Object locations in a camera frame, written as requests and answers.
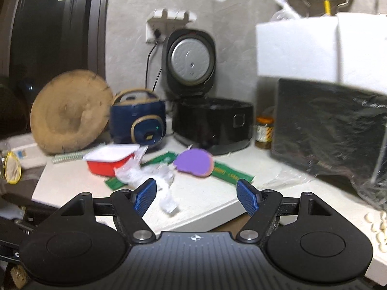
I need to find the navy blue small rice cooker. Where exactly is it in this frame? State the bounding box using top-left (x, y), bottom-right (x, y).
top-left (109, 88), bottom-right (167, 147)

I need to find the white plastic bag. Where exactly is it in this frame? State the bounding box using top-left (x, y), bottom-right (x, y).
top-left (114, 145), bottom-right (179, 215)

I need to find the green striped cloth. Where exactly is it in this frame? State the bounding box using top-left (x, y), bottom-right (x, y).
top-left (51, 150), bottom-right (91, 164)

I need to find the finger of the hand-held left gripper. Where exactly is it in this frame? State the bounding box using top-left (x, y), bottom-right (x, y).
top-left (0, 193), bottom-right (59, 222)

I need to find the dark window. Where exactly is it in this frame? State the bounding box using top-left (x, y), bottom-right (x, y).
top-left (0, 0), bottom-right (112, 139)

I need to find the long green packet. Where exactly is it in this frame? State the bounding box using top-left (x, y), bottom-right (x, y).
top-left (104, 151), bottom-right (177, 191)
top-left (212, 161), bottom-right (256, 185)

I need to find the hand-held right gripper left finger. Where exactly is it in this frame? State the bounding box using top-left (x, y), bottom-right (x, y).
top-left (60, 178), bottom-right (158, 245)

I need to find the red and white food container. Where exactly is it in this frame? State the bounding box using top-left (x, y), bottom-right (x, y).
top-left (82, 144), bottom-right (141, 176)

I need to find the steel sink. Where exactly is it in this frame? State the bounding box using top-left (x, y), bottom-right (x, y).
top-left (0, 169), bottom-right (46, 206)

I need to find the white wall socket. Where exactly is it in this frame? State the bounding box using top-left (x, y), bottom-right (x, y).
top-left (145, 8), bottom-right (197, 43)

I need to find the purple sponge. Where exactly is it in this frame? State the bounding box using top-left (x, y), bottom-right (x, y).
top-left (173, 148), bottom-right (215, 178)

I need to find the clear plastic bag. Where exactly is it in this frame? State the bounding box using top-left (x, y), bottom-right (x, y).
top-left (264, 0), bottom-right (303, 22)

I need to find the glass jar orange lid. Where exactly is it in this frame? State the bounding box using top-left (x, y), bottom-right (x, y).
top-left (255, 116), bottom-right (274, 150)

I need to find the yellow silver scrub pad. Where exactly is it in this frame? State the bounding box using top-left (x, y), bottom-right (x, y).
top-left (4, 151), bottom-right (22, 185)

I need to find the black plastic-wrapped oven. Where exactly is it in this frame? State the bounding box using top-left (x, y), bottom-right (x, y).
top-left (270, 79), bottom-right (387, 210)

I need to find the white foam box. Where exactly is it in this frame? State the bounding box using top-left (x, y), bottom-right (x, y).
top-left (335, 12), bottom-right (387, 93)
top-left (255, 16), bottom-right (339, 82)

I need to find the round wooden cutting board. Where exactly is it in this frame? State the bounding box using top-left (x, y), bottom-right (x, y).
top-left (30, 69), bottom-right (113, 154)

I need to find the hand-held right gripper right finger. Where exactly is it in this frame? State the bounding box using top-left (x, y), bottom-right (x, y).
top-left (236, 179), bottom-right (328, 245)

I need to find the black power cable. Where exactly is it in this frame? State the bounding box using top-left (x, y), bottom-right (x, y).
top-left (145, 30), bottom-right (164, 93)

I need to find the pile of garlic cloves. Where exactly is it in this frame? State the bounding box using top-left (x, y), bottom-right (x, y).
top-left (364, 210), bottom-right (387, 253)

